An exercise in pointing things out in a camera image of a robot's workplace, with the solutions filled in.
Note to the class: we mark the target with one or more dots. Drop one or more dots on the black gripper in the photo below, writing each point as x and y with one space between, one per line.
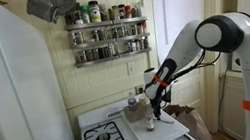
159 100

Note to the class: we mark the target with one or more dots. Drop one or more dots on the silver metal fork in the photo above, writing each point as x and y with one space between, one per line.
167 121

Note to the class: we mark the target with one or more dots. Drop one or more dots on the paper coffee cup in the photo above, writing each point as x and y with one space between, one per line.
143 102

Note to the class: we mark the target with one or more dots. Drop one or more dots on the white label spice bottle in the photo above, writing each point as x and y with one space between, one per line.
150 122

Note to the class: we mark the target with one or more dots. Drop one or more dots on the white cutting board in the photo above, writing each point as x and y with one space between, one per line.
162 136

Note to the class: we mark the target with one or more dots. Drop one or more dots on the brown paper bag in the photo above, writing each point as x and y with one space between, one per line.
194 123

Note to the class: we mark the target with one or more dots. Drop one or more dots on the cream panel door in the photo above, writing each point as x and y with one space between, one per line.
189 91

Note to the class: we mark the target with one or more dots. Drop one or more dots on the white gas stove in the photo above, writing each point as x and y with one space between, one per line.
89 119

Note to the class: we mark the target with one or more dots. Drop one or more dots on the small glass spice jar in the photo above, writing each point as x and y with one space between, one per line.
139 9
104 13
139 28
145 43
89 55
134 12
95 54
122 12
122 31
111 50
116 13
82 56
74 39
101 34
79 38
115 32

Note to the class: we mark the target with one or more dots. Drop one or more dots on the white window blind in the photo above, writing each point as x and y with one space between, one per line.
177 14

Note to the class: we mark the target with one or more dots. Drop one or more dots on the red spice jar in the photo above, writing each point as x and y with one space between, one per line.
128 12

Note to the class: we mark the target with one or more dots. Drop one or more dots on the large yellow label spice jar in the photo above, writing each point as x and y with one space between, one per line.
94 12

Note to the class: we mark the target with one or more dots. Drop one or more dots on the green lid spice jar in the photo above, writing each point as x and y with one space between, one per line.
85 15

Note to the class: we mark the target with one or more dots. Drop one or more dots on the dark tall bottle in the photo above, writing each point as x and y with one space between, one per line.
78 15

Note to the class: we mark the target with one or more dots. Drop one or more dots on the hanging steel pot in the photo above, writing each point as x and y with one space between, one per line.
66 0

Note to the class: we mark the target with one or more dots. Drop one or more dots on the white refrigerator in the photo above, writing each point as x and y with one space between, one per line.
8 98

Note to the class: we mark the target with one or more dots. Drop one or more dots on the dark wall outlet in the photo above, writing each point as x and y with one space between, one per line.
140 90

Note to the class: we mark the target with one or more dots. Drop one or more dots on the cream light switch plate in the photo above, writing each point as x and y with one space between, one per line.
131 68

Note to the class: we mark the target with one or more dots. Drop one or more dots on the metal wall spice rack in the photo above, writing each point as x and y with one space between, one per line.
91 24

